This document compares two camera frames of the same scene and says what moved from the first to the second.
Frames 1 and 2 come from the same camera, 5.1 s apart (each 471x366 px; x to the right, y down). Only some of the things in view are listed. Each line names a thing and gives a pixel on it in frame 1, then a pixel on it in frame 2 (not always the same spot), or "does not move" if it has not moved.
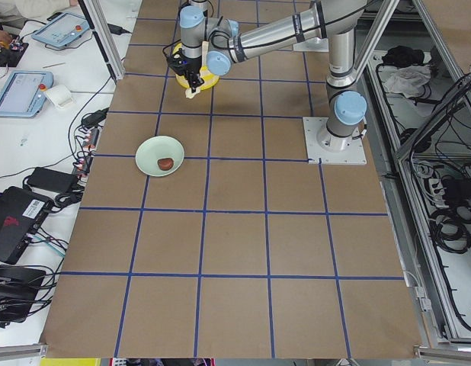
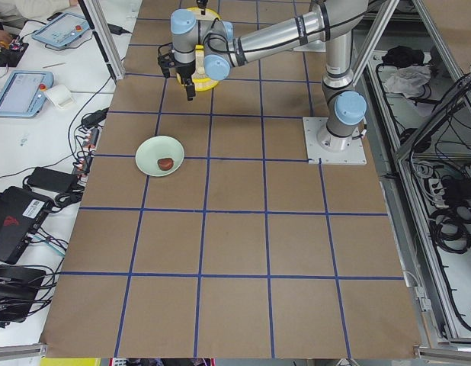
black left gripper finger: [200, 81] -> [166, 71]
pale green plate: [155, 148] does not move
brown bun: [165, 164] does not move
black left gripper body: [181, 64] does not move
